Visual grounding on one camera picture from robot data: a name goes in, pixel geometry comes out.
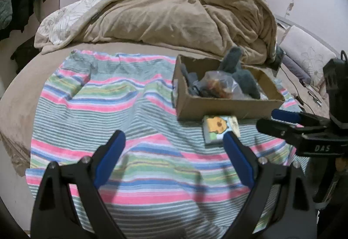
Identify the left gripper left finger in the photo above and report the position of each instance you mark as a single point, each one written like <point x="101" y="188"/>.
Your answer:
<point x="54" y="214"/>

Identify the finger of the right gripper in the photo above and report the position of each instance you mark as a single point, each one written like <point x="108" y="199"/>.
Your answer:
<point x="280" y="130"/>
<point x="282" y="118"/>

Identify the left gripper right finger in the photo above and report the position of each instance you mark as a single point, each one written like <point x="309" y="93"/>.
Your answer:
<point x="294" y="214"/>

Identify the cartoon bear tissue pack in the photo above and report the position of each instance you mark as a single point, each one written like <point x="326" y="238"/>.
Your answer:
<point x="214" y="128"/>

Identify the grey knitted sock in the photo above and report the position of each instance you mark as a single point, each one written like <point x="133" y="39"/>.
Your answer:
<point x="231" y="64"/>

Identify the bag of cotton swabs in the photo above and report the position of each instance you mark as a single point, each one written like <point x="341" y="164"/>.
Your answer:
<point x="219" y="84"/>

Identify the dark dotted sock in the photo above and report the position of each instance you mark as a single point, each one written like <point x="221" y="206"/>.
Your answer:
<point x="191" y="80"/>

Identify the beige embroidered pillow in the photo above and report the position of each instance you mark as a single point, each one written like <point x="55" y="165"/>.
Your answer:
<point x="308" y="53"/>

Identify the open cardboard box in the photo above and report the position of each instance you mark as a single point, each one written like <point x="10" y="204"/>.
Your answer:
<point x="191" y="108"/>

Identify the striped colourful towel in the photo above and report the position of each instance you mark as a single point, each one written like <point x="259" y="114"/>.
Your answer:
<point x="167" y="177"/>

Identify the beige plush blanket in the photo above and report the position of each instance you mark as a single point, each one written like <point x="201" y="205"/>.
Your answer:
<point x="210" y="26"/>

